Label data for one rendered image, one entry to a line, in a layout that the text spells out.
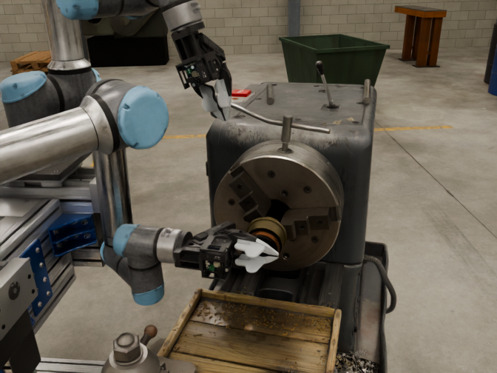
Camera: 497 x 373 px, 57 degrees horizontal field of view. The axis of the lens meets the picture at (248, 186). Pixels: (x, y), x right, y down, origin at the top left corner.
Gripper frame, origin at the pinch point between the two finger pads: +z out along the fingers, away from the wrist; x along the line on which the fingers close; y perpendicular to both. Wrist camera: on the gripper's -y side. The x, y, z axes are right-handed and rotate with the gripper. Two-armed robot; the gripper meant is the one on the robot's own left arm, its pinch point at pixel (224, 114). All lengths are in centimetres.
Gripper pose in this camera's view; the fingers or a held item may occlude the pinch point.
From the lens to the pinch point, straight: 106.1
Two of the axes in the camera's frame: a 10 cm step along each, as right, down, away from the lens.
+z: 3.4, 8.9, 3.1
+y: -2.6, 4.0, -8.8
